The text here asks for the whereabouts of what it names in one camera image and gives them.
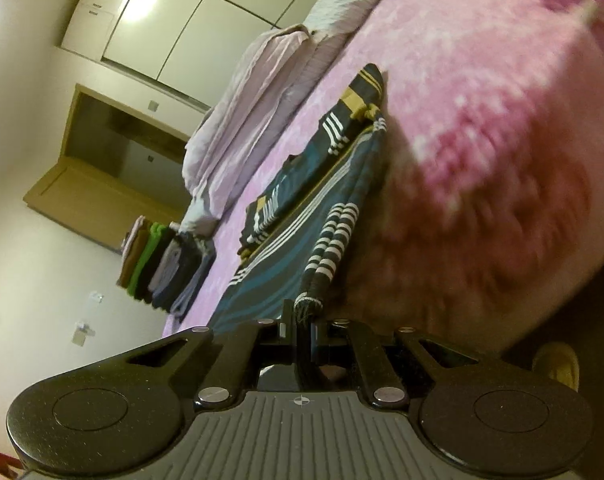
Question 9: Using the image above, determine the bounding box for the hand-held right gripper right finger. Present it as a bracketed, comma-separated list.
[308, 318, 483, 409]

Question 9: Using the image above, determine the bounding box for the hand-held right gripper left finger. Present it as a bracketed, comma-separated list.
[104, 300, 301, 408]

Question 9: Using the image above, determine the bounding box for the dark teal striped garment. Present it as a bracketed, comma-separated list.
[209, 117, 389, 336]

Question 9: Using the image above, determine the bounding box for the stack of folded clothes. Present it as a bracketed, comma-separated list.
[116, 215, 217, 323]

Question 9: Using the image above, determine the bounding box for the navy yellow striped folded garment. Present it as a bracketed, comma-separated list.
[238, 62, 389, 262]

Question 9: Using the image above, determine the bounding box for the pale pink folded duvet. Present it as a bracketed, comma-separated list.
[181, 24, 355, 235]

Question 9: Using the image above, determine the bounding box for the yellow slipper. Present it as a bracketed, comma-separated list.
[531, 341, 581, 395]

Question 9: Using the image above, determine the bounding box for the wooden door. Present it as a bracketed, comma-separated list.
[22, 154, 191, 257]

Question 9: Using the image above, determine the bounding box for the pink floral bed blanket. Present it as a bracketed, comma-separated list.
[162, 0, 604, 361]

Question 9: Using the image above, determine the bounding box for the white wardrobe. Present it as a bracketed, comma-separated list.
[56, 0, 350, 113]

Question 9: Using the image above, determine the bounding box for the wooden door frame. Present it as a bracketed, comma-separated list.
[63, 84, 213, 183]

